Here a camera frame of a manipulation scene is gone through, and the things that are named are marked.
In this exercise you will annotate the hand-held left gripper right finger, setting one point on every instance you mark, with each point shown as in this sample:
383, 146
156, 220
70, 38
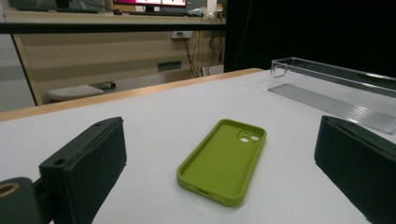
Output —
361, 168

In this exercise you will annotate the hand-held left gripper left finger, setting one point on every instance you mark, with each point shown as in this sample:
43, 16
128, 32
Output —
84, 168

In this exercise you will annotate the clear plastic tray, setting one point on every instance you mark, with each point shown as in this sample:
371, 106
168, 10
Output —
327, 102

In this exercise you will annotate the green phone case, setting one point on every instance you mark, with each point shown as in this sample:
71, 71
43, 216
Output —
218, 161

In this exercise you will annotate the white table mat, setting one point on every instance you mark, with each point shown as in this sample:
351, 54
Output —
162, 130

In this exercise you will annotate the wooden desk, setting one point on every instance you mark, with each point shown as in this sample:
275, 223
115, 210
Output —
93, 53

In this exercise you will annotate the grey desk label plate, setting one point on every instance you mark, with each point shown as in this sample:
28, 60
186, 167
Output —
169, 65

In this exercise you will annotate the black curtain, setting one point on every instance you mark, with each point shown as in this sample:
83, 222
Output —
311, 31

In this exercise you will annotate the white power strip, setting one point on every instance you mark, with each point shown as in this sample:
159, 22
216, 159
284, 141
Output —
182, 34

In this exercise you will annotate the black keyboard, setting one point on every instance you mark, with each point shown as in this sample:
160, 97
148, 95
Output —
157, 13

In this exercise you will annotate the computer monitor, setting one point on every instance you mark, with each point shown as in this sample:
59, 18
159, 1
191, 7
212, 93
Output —
149, 2

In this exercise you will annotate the black frame bar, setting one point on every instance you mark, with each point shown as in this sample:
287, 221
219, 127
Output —
93, 28

